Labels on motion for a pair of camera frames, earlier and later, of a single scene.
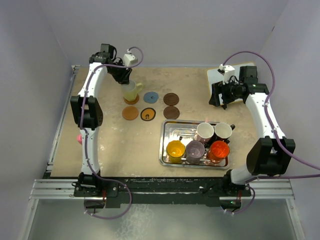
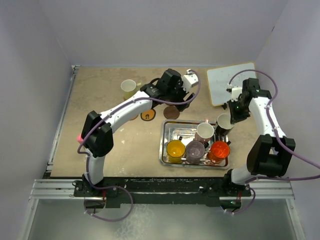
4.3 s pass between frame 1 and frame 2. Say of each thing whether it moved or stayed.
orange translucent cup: stayed
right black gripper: moved
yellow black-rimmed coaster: stayed
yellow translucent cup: stayed
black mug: moved
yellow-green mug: stayed
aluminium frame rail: stayed
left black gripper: moved
